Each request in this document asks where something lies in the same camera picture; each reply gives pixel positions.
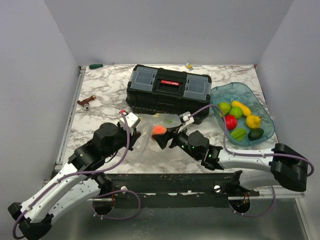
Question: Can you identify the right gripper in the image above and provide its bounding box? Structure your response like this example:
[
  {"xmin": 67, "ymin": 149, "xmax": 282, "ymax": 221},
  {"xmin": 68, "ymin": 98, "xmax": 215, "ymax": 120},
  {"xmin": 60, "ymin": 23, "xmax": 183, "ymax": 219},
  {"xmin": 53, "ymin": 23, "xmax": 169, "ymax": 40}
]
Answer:
[{"xmin": 153, "ymin": 124, "xmax": 200, "ymax": 161}]

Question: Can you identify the red fake fruit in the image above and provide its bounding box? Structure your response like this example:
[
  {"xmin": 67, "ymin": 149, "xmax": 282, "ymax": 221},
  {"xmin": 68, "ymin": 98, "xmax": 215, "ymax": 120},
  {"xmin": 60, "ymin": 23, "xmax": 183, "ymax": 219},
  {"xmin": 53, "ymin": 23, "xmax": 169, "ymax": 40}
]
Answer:
[
  {"xmin": 151, "ymin": 125, "xmax": 167, "ymax": 139},
  {"xmin": 225, "ymin": 115, "xmax": 238, "ymax": 131}
]

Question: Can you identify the clear plastic bag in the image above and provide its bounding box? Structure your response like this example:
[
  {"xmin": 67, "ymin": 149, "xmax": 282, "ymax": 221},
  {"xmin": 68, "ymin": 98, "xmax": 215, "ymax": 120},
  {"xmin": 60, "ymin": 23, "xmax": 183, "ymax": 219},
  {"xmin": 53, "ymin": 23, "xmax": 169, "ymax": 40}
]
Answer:
[{"xmin": 132, "ymin": 112, "xmax": 186, "ymax": 163}]

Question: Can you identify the green fake fruit slice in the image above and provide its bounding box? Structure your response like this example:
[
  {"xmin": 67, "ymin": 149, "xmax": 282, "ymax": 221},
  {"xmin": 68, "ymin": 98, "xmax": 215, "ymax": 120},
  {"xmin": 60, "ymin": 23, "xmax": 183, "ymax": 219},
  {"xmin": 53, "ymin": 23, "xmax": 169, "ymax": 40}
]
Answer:
[{"xmin": 231, "ymin": 128, "xmax": 247, "ymax": 142}]

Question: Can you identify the dark green fake avocado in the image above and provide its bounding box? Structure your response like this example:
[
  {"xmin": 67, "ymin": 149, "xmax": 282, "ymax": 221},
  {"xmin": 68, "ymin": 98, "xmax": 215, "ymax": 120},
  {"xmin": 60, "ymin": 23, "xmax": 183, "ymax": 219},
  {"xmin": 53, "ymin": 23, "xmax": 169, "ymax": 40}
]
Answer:
[{"xmin": 248, "ymin": 128, "xmax": 264, "ymax": 141}]

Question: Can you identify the yellow fake fruit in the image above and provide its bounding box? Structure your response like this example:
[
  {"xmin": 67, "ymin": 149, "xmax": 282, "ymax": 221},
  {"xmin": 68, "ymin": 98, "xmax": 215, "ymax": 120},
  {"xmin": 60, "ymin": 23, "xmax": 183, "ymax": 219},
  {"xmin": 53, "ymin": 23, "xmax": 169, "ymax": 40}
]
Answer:
[{"xmin": 245, "ymin": 115, "xmax": 262, "ymax": 129}]

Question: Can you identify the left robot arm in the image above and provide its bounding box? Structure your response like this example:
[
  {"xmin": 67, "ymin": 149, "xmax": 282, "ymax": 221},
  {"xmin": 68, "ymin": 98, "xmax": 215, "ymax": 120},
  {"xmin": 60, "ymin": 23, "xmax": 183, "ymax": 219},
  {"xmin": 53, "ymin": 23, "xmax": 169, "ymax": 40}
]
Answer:
[{"xmin": 8, "ymin": 118, "xmax": 141, "ymax": 240}]

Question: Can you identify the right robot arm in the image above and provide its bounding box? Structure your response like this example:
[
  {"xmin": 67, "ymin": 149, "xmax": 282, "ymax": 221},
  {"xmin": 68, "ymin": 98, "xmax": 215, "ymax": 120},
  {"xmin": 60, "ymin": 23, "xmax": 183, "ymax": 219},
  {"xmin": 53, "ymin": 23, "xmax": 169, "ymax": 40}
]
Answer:
[{"xmin": 151, "ymin": 130, "xmax": 308, "ymax": 196}]

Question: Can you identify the yellow fake corn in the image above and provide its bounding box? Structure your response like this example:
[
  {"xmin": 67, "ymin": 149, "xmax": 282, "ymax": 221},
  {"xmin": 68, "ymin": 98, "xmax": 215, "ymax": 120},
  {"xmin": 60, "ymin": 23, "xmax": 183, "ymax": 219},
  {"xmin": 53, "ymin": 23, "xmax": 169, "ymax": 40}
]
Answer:
[{"xmin": 231, "ymin": 100, "xmax": 252, "ymax": 117}]

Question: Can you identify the black plastic toolbox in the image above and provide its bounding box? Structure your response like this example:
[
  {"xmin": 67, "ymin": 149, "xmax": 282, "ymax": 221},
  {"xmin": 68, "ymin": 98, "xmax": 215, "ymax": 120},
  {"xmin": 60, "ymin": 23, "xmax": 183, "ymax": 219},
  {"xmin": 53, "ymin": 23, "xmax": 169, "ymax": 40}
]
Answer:
[{"xmin": 126, "ymin": 64, "xmax": 212, "ymax": 115}]

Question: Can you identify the small yellow blue brush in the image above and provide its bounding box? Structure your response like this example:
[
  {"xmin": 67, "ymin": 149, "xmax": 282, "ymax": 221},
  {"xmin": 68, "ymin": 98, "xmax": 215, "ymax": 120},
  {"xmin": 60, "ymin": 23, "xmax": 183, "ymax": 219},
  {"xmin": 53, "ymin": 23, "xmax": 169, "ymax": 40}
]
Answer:
[{"xmin": 185, "ymin": 63, "xmax": 194, "ymax": 71}]

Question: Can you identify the blue transparent tray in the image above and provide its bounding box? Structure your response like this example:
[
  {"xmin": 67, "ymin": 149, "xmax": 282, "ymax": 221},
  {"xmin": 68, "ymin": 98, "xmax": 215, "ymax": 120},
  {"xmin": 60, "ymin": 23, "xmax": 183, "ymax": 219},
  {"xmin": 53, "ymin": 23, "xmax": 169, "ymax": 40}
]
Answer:
[{"xmin": 210, "ymin": 82, "xmax": 275, "ymax": 147}]

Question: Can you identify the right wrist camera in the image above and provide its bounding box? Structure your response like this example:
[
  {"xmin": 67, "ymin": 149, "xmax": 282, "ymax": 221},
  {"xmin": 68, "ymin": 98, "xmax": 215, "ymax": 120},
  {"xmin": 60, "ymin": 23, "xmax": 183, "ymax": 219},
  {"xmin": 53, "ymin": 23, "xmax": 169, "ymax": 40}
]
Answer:
[{"xmin": 177, "ymin": 111, "xmax": 194, "ymax": 133}]

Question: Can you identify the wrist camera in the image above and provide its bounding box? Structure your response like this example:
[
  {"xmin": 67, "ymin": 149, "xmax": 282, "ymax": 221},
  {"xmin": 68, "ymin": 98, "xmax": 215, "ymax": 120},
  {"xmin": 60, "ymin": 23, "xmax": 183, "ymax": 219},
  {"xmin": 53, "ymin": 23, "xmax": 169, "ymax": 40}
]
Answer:
[
  {"xmin": 177, "ymin": 111, "xmax": 194, "ymax": 133},
  {"xmin": 119, "ymin": 110, "xmax": 141, "ymax": 132}
]

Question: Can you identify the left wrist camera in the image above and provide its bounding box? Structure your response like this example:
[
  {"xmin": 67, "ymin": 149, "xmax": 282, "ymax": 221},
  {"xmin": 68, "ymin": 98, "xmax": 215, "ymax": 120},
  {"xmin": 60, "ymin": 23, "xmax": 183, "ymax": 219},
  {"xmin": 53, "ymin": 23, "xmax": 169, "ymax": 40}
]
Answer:
[{"xmin": 119, "ymin": 110, "xmax": 141, "ymax": 132}]

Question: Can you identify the black metal base rail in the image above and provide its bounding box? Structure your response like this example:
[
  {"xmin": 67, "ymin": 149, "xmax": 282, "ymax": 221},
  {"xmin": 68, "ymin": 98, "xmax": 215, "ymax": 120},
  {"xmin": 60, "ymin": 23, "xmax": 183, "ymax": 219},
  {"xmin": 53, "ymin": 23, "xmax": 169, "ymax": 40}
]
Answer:
[{"xmin": 51, "ymin": 172, "xmax": 266, "ymax": 210}]

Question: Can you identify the brown handled tool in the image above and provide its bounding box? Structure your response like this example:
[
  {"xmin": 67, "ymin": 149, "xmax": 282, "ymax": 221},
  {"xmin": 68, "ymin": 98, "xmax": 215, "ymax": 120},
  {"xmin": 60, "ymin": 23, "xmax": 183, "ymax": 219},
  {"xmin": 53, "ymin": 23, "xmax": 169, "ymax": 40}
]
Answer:
[{"xmin": 77, "ymin": 95, "xmax": 96, "ymax": 111}]

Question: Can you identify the green handled screwdriver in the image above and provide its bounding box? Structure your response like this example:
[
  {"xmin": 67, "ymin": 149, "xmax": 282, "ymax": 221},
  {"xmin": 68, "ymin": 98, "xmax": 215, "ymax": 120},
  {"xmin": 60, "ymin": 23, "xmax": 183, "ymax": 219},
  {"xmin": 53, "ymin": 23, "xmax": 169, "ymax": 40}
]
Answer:
[{"xmin": 88, "ymin": 63, "xmax": 115, "ymax": 70}]

